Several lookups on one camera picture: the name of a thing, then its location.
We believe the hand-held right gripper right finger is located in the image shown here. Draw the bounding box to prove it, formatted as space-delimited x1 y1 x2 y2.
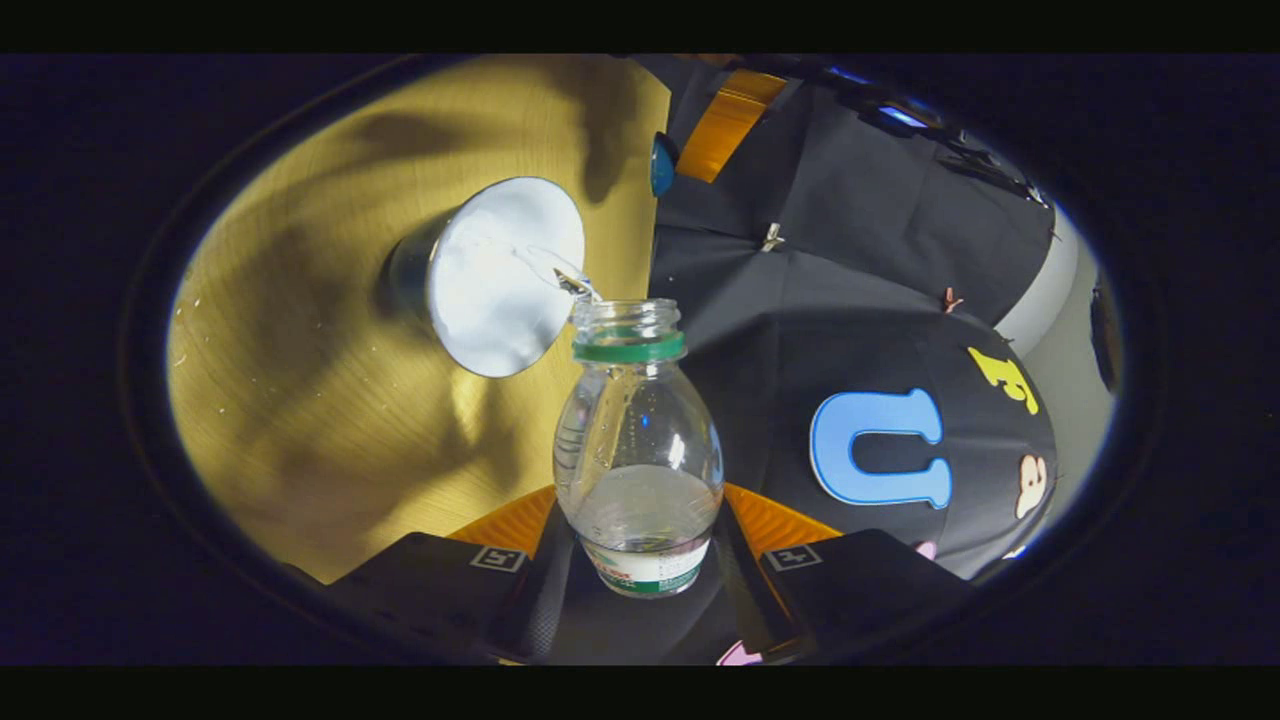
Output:
715 482 971 663

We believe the clear plastic water bottle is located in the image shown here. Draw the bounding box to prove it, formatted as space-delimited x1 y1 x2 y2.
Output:
552 298 725 599

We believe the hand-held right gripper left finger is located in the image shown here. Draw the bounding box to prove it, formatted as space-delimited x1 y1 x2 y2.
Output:
325 485 579 663

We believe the black backdrop cloth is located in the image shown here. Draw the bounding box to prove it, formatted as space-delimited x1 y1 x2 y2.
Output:
548 55 1061 666

